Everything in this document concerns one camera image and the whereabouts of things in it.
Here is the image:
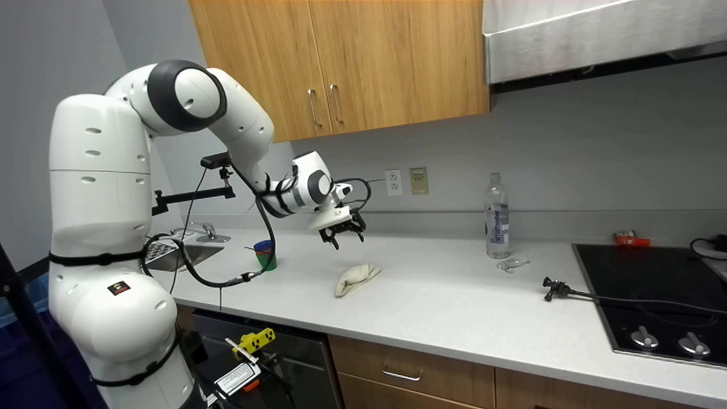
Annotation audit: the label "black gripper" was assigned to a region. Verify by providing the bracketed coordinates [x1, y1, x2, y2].
[316, 213, 371, 253]

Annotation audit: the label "beige cloth towel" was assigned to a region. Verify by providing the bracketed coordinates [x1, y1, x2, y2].
[331, 262, 383, 301]

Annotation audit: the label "white power outlet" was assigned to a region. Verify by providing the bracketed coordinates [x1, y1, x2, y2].
[383, 169, 405, 200]

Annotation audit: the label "stacked blue green cups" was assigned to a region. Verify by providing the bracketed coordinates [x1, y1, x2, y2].
[253, 239, 279, 272]

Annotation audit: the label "yellow tool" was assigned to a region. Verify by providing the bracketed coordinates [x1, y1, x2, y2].
[237, 325, 279, 358]

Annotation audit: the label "chrome faucet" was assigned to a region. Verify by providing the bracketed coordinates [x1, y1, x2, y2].
[180, 222, 230, 246]

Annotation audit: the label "steel sink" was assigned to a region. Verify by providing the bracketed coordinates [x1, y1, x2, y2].
[144, 231, 230, 272]

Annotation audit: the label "wooden base cabinet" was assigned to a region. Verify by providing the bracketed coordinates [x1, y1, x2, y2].
[328, 334, 707, 409]

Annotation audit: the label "clear bottle with blue label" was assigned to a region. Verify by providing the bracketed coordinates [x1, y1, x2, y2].
[483, 171, 514, 262]

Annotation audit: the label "clear plastic wrapper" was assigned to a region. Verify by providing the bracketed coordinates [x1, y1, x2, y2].
[496, 254, 532, 272]

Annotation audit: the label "silver rectangular device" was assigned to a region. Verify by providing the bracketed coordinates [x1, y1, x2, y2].
[207, 361, 263, 405]

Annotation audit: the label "small red orange object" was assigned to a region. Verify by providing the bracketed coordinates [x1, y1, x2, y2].
[611, 228, 654, 251]

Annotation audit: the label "black glass cooktop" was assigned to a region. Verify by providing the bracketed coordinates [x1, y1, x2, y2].
[571, 241, 727, 371]

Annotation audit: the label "silver cooktop knob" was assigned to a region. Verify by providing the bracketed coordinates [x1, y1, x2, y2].
[678, 330, 714, 359]
[629, 325, 662, 351]

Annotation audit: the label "black diagonal pole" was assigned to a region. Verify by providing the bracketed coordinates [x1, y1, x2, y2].
[0, 246, 87, 409]

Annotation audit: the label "steel range hood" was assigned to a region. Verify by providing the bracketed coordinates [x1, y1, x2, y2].
[481, 0, 727, 87]

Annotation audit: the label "beige wall plate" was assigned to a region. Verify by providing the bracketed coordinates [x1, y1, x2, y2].
[410, 167, 432, 199]

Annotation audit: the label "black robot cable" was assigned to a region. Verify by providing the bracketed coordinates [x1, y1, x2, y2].
[138, 161, 372, 292]

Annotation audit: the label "silver cabinet handle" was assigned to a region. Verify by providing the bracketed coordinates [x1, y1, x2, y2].
[324, 83, 348, 130]
[305, 87, 324, 133]

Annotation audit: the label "silver drawer handle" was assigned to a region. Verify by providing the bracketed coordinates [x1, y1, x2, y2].
[381, 368, 425, 385]

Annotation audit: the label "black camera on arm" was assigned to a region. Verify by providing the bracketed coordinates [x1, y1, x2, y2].
[151, 151, 238, 218]

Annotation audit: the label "wooden wall cabinet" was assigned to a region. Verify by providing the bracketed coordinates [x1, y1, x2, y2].
[188, 0, 494, 142]

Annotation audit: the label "black mount cable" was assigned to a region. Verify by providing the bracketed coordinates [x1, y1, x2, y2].
[571, 288, 727, 318]

